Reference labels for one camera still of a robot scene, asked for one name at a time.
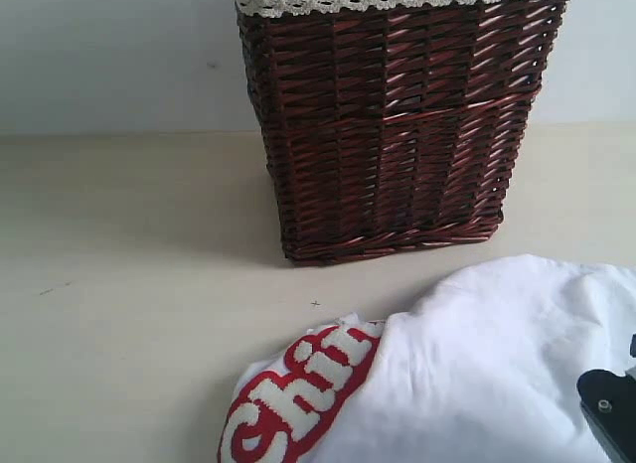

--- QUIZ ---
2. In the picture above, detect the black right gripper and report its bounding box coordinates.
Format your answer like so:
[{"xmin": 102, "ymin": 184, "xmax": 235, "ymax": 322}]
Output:
[{"xmin": 576, "ymin": 366, "xmax": 636, "ymax": 463}]

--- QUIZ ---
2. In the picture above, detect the white t-shirt red logo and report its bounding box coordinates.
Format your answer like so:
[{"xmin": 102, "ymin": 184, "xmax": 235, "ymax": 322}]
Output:
[{"xmin": 217, "ymin": 254, "xmax": 635, "ymax": 462}]

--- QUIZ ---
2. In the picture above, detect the dark red wicker basket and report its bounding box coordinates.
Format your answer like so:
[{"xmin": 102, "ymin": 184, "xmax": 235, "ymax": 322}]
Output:
[{"xmin": 238, "ymin": 0, "xmax": 569, "ymax": 265}]

